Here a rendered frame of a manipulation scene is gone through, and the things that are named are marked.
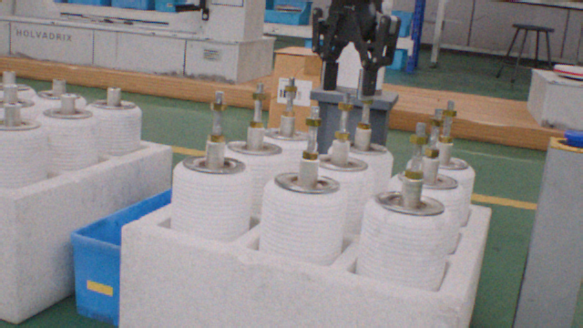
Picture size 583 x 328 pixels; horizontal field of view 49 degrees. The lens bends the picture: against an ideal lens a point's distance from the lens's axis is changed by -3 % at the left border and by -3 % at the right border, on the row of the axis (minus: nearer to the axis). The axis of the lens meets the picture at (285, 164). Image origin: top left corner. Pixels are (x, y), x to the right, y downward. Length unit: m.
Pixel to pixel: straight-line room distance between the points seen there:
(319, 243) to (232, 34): 2.21
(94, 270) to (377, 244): 0.41
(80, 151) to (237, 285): 0.40
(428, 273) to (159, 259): 0.30
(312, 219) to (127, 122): 0.49
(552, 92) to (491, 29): 6.35
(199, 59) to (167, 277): 2.15
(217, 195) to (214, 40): 2.11
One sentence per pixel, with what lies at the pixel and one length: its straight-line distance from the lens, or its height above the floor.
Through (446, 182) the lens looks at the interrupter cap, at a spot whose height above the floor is 0.25.
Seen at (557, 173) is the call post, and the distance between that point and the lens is 0.86.
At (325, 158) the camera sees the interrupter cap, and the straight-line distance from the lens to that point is 0.87.
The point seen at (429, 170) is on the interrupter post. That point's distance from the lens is 0.82.
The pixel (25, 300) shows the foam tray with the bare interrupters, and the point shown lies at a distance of 0.95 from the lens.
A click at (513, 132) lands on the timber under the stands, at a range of 2.62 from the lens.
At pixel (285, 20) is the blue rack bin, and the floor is 0.29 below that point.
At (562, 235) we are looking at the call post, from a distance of 0.88.
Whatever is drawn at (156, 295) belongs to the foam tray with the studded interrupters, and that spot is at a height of 0.11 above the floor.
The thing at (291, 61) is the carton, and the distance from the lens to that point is 1.98.
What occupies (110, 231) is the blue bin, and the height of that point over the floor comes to 0.10.
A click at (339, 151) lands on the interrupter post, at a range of 0.84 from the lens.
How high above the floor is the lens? 0.45
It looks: 14 degrees down
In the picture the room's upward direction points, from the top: 6 degrees clockwise
